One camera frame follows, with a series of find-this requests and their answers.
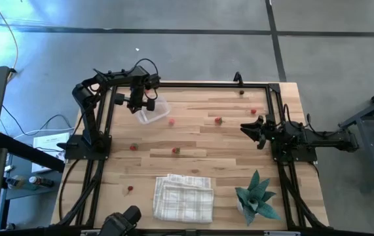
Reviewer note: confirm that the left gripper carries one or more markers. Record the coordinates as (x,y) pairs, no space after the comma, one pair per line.
(137,98)

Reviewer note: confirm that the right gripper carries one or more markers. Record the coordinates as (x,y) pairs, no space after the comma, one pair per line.
(269,134)

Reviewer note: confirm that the clear plastic tupperware container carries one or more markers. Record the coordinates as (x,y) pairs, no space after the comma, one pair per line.
(158,113)

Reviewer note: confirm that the red artificial strawberry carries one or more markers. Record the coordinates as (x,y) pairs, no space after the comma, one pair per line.
(218,120)
(175,150)
(134,147)

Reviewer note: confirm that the pale orange artificial strawberry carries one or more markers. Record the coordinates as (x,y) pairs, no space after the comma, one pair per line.
(171,122)

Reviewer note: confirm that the dark red artificial cherry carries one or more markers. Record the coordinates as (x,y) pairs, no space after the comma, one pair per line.
(130,188)

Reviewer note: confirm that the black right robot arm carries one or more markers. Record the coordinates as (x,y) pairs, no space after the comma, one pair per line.
(324,139)

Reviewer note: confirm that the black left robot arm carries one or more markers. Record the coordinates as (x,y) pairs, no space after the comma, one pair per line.
(86,108)

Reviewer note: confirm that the pink artificial raspberry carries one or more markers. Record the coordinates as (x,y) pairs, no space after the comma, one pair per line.
(253,111)

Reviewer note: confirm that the dark brown round fruit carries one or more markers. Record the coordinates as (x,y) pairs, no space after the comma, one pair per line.
(241,92)

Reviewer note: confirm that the black table clamp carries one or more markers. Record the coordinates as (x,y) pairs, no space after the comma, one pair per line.
(238,78)

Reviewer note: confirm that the teal artificial succulent plant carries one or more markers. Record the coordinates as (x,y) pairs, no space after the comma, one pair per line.
(255,196)

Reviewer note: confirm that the white plant pot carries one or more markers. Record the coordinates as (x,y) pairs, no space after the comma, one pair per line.
(239,206)

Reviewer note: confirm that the white cardboard box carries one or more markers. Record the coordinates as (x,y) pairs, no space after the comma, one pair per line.
(50,144)

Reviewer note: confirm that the white plaid dish towel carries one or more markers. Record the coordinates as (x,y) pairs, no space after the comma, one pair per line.
(183,198)

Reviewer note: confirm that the blue-grey metal cart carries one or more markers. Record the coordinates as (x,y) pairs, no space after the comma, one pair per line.
(370,131)

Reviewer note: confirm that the black side desk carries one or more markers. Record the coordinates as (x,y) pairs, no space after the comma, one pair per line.
(29,150)

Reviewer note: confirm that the dark bottle with white cap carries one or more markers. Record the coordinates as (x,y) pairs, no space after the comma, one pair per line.
(42,181)

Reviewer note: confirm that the clear bottle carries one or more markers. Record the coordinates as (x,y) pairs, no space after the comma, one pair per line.
(17,182)

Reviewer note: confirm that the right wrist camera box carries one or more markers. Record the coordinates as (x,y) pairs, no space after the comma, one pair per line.
(268,127)

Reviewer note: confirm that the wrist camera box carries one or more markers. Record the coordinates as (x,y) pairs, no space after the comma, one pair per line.
(268,127)
(154,81)

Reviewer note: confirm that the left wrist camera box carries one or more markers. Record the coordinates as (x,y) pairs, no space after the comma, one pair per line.
(154,81)

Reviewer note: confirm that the black aluminium table frame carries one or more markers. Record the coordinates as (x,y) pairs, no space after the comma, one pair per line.
(206,84)

